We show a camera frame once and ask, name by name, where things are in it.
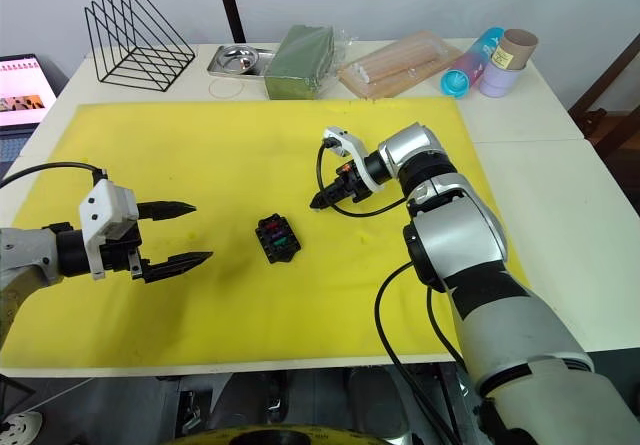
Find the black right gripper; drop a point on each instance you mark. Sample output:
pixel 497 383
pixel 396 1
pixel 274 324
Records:
pixel 350 182

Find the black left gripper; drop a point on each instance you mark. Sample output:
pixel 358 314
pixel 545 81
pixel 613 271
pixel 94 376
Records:
pixel 117 255

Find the black fuse box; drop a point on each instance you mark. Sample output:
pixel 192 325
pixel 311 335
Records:
pixel 290 250

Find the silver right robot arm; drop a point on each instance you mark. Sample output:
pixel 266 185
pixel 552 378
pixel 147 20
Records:
pixel 465 245

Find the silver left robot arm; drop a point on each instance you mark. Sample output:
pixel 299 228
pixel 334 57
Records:
pixel 27 255

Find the small red fuse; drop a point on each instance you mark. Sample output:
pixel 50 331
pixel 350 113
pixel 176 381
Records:
pixel 272 225

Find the small purple fuse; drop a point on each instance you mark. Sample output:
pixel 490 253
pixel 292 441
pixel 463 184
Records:
pixel 276 233

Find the small green fuse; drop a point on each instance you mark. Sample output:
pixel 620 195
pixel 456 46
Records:
pixel 281 240

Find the yellow foam mat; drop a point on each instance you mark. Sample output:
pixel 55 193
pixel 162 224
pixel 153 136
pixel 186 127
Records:
pixel 200 165

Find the green sponge block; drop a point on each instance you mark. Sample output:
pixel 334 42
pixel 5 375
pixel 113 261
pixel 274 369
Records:
pixel 295 60

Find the crumpled clear plastic wrap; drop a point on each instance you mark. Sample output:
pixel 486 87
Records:
pixel 342 45

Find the clear package of wooden sticks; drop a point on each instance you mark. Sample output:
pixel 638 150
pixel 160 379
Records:
pixel 400 62

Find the stainless steel tray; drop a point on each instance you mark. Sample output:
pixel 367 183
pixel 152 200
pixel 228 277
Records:
pixel 235 60

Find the blue and pink tube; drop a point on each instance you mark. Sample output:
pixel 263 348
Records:
pixel 472 62

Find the yellow and black round base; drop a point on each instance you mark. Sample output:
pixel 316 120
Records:
pixel 225 436

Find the dark rounded shape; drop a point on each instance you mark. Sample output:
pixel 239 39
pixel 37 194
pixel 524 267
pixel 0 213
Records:
pixel 382 400

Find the black vertical pole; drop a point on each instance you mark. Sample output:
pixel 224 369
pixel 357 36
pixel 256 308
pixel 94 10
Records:
pixel 229 5

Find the white perforated shoe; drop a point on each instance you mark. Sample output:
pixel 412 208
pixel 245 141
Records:
pixel 20 427

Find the brown cardboard tube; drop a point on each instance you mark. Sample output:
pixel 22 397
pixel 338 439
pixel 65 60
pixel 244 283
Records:
pixel 517 47

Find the dark wooden chair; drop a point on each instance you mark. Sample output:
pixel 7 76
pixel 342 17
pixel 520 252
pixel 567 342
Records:
pixel 612 115

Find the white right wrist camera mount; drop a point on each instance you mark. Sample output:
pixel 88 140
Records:
pixel 357 152

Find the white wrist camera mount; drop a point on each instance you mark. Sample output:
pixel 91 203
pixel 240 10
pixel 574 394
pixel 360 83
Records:
pixel 357 152
pixel 105 205

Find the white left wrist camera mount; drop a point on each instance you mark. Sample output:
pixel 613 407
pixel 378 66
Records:
pixel 105 205

